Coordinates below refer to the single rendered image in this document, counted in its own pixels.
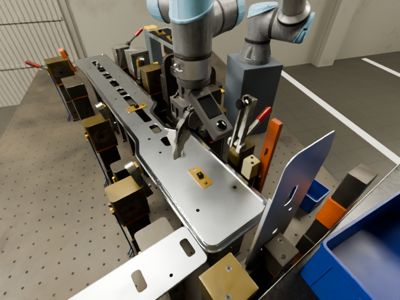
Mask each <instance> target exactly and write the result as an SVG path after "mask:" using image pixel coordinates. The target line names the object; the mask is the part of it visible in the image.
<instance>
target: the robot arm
mask: <svg viewBox="0 0 400 300"><path fill-rule="evenodd" d="M146 3H147V7H148V11H149V13H150V15H151V16H152V17H153V18H154V19H156V20H158V21H162V22H165V23H167V24H169V23H171V35H172V42H173V54H174V65H173V67H174V68H175V70H174V76H175V77H176V78H177V84H178V85H179V90H177V91H178V92H177V91H176V94H175V95H173V96H171V97H170V102H171V112H172V115H173V116H174V117H175V118H176V120H178V121H179V122H178V124H177V126H176V130H175V131H173V130H170V131H169V132H168V135H167V137H168V139H169V141H170V143H171V145H172V157H173V160H176V159H177V158H178V157H180V156H181V155H180V154H181V151H182V150H183V148H184V145H185V143H186V141H187V140H188V139H189V138H190V133H189V131H188V130H189V127H190V128H192V129H195V130H196V129H197V127H200V126H202V125H204V126H205V128H206V129H207V131H208V133H209V134H210V136H211V137H212V139H213V140H214V141H216V140H219V139H221V138H223V137H225V136H227V135H229V134H230V133H231V132H232V131H233V127H232V126H231V124H230V123H229V121H228V119H227V118H226V116H225V115H224V113H223V112H222V110H221V108H220V107H219V105H218V103H217V102H216V100H215V99H214V97H213V96H212V94H211V92H210V91H209V89H208V88H207V87H205V86H207V85H208V84H209V83H210V75H211V66H212V38H214V37H216V36H218V35H220V34H222V33H224V32H227V31H230V30H232V29H233V28H234V27H235V26H237V25H238V24H239V23H240V22H241V21H242V20H243V18H244V15H245V11H246V5H245V0H146ZM278 6H279V5H278V3H277V2H261V3H257V4H253V5H251V6H250V7H249V12H248V16H247V18H248V19H247V24H246V33H245V41H244V44H243V46H242V49H241V50H240V53H239V61H241V62H242V63H245V64H249V65H265V64H268V63H269V62H270V60H271V49H270V41H271V39H274V40H280V41H284V42H290V43H297V44H300V43H302V42H303V41H304V39H305V38H306V36H307V34H308V31H309V29H310V27H311V25H312V22H313V19H314V16H315V12H312V11H310V4H309V3H308V1H307V0H282V1H281V6H280V7H278ZM203 87H204V88H203ZM178 96H179V97H178ZM173 110H174V112H173Z"/></svg>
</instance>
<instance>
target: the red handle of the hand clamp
mask: <svg viewBox="0 0 400 300"><path fill-rule="evenodd" d="M271 112H272V108H271V107H266V108H265V110H264V111H263V112H262V113H261V114H260V115H259V116H258V117H257V118H256V120H255V121H254V122H253V123H252V124H251V125H250V126H249V130H248V133H247V135H246V138H247V137H248V136H249V135H250V134H251V133H252V132H253V131H254V130H255V129H256V128H257V126H258V125H259V124H261V123H262V122H263V121H264V120H265V119H266V118H267V117H268V116H269V115H270V114H271ZM238 141H239V138H238V139H237V140H236V141H234V145H235V146H236V147H237V145H238Z"/></svg>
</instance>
